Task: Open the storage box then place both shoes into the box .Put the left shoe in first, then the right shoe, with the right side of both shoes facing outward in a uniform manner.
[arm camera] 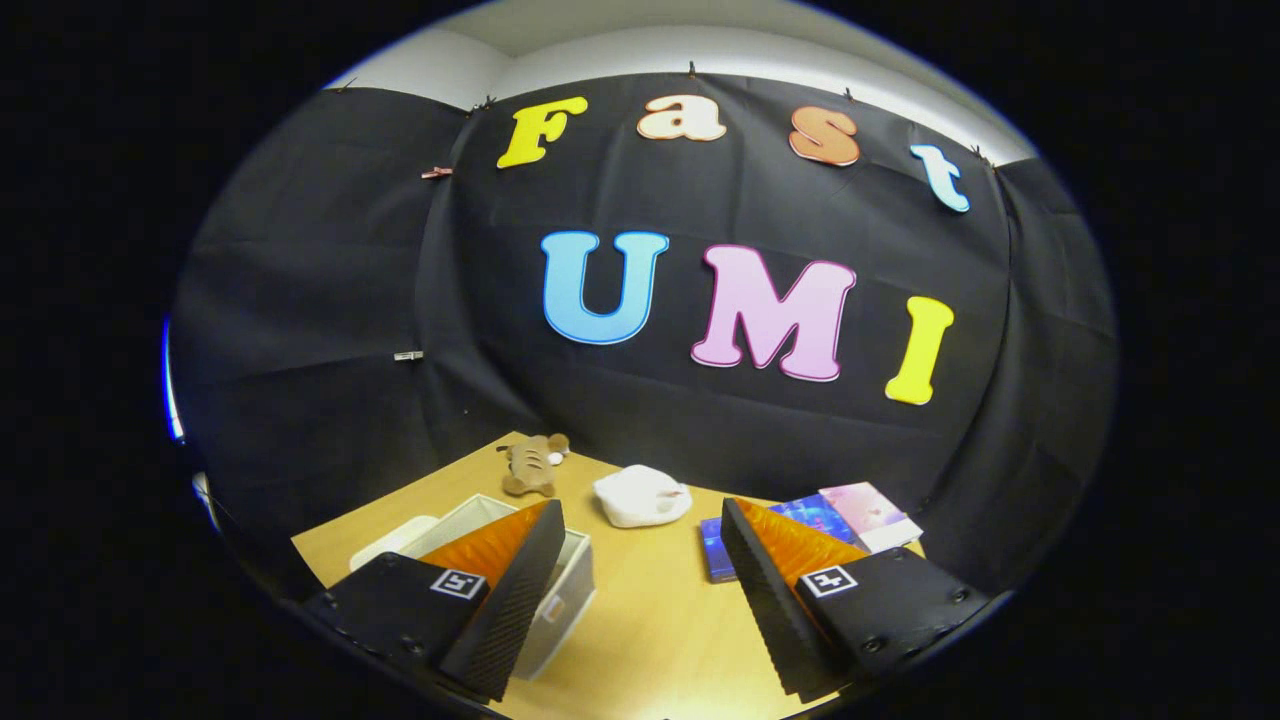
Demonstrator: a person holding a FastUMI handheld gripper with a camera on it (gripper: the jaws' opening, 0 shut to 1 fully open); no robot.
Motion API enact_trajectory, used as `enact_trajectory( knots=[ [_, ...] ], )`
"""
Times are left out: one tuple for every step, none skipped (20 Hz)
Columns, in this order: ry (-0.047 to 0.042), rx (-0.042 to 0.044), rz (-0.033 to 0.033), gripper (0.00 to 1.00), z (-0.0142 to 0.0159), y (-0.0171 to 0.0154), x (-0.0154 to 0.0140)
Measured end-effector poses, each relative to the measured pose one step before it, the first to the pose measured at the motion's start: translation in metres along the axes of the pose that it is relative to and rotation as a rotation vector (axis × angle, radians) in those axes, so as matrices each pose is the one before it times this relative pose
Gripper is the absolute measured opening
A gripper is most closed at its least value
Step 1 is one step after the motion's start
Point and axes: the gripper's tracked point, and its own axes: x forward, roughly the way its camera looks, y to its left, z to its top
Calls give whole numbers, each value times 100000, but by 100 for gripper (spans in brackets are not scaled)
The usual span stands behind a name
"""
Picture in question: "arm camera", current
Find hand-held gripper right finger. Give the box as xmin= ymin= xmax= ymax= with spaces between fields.
xmin=720 ymin=497 xmax=1003 ymax=703

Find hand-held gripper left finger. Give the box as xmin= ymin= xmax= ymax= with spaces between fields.
xmin=300 ymin=499 xmax=567 ymax=703

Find grey fabric storage box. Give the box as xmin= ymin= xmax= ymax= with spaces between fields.
xmin=348 ymin=493 xmax=597 ymax=683

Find dark blue book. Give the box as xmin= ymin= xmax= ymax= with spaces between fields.
xmin=699 ymin=493 xmax=861 ymax=585

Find brown plush toy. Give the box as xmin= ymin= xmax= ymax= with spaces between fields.
xmin=496 ymin=433 xmax=572 ymax=499

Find pink cover book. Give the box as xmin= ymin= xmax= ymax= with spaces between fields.
xmin=818 ymin=481 xmax=925 ymax=555

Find white plush toy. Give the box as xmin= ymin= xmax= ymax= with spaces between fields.
xmin=593 ymin=464 xmax=694 ymax=530

